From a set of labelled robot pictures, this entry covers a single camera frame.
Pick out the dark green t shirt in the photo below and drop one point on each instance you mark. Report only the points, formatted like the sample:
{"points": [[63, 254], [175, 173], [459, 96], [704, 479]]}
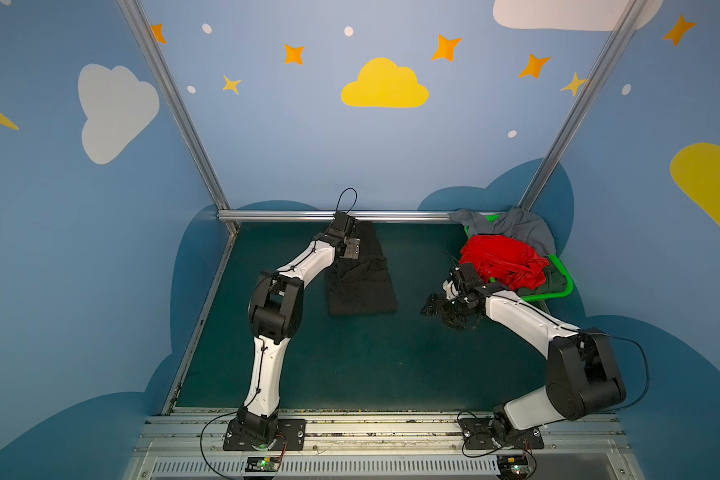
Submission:
{"points": [[555, 282]]}

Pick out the grey t shirt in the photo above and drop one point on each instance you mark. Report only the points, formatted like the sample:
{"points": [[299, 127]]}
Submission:
{"points": [[516, 224]]}

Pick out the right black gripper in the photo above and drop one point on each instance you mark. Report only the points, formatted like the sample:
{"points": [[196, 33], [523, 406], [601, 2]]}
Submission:
{"points": [[445, 305]]}

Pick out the table rail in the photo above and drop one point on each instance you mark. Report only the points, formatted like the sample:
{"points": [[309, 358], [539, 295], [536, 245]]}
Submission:
{"points": [[197, 275], [543, 306]]}

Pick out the black t shirt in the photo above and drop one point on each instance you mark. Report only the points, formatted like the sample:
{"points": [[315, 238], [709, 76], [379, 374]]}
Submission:
{"points": [[361, 286]]}

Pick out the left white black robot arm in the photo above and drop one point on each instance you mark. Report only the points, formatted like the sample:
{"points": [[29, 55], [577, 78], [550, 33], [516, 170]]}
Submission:
{"points": [[275, 313]]}

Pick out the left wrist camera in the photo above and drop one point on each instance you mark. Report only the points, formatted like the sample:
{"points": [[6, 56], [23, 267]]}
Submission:
{"points": [[342, 225]]}

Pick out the left aluminium frame post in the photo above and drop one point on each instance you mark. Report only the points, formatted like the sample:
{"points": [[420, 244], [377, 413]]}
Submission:
{"points": [[138, 22]]}

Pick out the right aluminium frame post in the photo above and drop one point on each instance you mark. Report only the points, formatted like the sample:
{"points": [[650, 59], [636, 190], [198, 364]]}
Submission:
{"points": [[606, 61]]}

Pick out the aluminium frame post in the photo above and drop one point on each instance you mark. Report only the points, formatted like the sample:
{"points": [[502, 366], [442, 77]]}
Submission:
{"points": [[606, 61], [138, 22]]}

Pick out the controller board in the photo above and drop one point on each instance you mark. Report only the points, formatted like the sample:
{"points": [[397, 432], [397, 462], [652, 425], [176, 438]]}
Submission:
{"points": [[514, 467], [264, 465]]}

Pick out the left side table rail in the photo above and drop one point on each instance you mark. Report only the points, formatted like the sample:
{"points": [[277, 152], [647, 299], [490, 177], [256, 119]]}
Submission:
{"points": [[197, 275]]}

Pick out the red t shirt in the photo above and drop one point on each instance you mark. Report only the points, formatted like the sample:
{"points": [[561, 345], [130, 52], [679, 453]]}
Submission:
{"points": [[505, 260]]}

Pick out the right controller board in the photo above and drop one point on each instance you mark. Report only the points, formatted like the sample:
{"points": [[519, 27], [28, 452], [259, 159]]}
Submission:
{"points": [[514, 467]]}

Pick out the back aluminium frame rail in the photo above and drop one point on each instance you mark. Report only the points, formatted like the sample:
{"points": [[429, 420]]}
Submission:
{"points": [[325, 216]]}

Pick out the left controller board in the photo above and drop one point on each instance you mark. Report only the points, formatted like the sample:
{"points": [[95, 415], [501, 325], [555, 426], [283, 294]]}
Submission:
{"points": [[264, 465]]}

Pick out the front aluminium rail bed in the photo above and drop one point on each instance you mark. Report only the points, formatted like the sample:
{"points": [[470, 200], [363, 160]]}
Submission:
{"points": [[377, 445]]}

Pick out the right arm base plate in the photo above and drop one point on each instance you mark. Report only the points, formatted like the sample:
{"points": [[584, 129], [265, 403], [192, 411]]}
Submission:
{"points": [[488, 433]]}

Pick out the right side table rail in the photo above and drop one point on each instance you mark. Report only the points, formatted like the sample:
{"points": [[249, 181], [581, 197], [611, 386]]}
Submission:
{"points": [[543, 306]]}

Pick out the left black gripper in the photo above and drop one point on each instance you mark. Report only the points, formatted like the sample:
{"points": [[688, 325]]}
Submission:
{"points": [[353, 248]]}

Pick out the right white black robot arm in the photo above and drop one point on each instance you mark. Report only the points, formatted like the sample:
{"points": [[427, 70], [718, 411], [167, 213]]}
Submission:
{"points": [[582, 375]]}

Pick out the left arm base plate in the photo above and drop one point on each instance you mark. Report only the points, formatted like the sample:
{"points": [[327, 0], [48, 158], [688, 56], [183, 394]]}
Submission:
{"points": [[266, 435]]}

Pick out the green plastic basket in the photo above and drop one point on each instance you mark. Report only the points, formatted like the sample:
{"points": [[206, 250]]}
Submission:
{"points": [[516, 249]]}

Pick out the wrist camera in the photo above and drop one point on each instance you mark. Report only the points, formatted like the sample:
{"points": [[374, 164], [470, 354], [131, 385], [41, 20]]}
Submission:
{"points": [[342, 225], [450, 290]]}

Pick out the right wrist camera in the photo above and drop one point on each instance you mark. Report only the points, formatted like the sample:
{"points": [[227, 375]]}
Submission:
{"points": [[450, 290]]}

